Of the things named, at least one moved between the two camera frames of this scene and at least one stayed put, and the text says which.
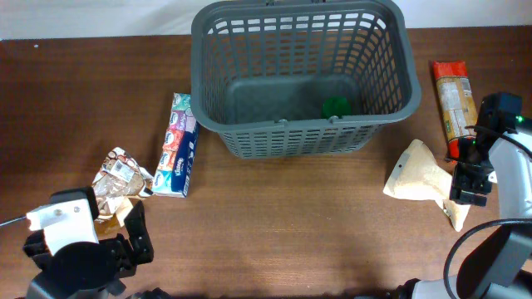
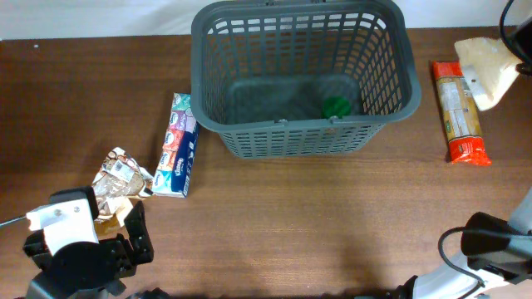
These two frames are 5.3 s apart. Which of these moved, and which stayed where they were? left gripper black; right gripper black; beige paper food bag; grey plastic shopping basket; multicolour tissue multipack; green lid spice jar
Moved: beige paper food bag; right gripper black
Stayed: left gripper black; multicolour tissue multipack; grey plastic shopping basket; green lid spice jar
